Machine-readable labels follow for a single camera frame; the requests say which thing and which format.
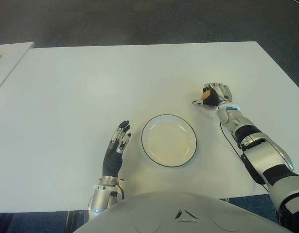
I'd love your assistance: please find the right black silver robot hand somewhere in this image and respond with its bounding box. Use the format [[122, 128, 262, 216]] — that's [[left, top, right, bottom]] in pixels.
[[192, 82, 234, 110]]

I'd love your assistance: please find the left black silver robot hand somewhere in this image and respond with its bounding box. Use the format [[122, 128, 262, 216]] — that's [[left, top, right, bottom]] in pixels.
[[102, 119, 133, 177]]

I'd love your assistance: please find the white plate with black rim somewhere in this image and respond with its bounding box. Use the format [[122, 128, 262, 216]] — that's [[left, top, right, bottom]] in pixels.
[[141, 113, 198, 168]]

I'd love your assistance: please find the grey metal table leg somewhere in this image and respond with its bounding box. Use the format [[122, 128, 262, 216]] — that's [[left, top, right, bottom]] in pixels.
[[66, 211, 79, 233]]

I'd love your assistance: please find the grey robot torso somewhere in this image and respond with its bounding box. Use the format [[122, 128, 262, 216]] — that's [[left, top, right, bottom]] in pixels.
[[72, 191, 296, 233]]

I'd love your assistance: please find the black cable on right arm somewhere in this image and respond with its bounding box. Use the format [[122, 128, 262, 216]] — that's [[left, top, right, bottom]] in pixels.
[[219, 122, 267, 185]]

